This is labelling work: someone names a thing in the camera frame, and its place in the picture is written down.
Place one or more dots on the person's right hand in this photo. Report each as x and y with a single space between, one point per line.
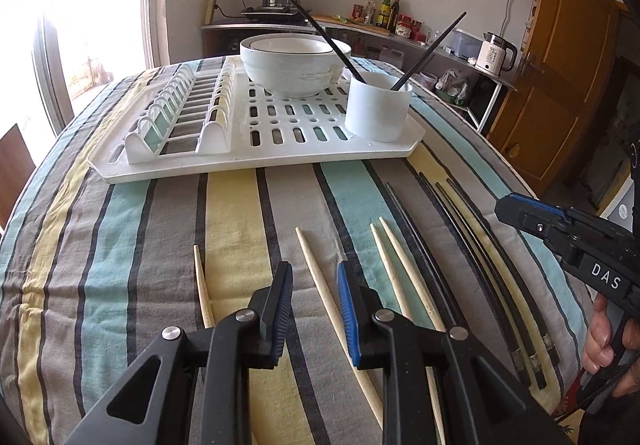
600 340

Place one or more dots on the white utensil cup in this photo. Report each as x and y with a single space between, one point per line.
377 112

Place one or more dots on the green cap sauce bottle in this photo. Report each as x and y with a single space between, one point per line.
386 12

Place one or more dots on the white ceramic bowl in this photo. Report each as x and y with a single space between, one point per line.
290 45
295 77

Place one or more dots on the red spice jar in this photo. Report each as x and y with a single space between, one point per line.
357 11

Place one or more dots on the white plastic dish rack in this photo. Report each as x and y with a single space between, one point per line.
280 125

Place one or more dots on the black induction cooker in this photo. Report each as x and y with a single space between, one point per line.
272 13

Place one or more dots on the clear glass bottle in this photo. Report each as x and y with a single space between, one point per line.
372 11

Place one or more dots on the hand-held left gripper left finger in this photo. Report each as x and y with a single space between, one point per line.
284 310

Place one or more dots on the red lid jar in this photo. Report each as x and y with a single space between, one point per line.
404 27

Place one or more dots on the white electric kettle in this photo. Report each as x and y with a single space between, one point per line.
492 55

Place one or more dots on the wooden door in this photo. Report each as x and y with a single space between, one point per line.
560 75

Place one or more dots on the dark sauce bottle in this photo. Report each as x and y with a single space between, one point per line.
396 14

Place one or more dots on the clear plastic container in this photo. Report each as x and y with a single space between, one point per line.
465 44

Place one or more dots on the wooden cutting board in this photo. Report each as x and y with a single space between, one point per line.
350 22

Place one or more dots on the beige power strip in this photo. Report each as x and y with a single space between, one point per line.
211 7

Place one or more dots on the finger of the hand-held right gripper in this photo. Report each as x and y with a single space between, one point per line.
537 211
540 232

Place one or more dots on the wooden chair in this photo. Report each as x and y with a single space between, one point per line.
15 175

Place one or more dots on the wall ruler strip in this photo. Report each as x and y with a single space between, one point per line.
531 15

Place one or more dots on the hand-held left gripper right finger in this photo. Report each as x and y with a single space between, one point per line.
347 312

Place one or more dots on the striped tablecloth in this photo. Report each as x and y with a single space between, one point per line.
150 245

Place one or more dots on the metal kitchen shelf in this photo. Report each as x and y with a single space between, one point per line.
450 62

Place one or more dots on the large window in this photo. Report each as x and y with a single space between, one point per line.
85 15

